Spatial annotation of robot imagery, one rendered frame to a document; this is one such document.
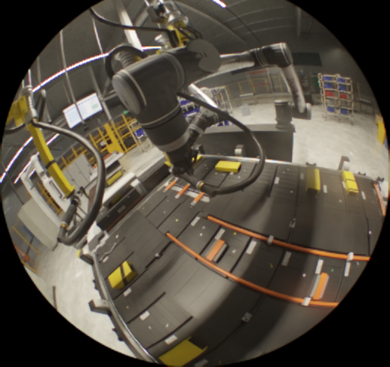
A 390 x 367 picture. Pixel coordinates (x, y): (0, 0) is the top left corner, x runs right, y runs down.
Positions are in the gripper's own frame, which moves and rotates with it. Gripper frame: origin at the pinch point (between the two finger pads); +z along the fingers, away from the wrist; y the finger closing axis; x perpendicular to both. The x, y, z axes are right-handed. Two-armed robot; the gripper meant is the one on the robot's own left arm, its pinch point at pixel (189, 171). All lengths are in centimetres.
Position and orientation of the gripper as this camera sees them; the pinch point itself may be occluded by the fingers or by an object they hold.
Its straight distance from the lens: 46.8
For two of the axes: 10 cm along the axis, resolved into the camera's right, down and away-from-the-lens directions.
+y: 7.1, -6.7, 2.3
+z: 2.6, 5.4, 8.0
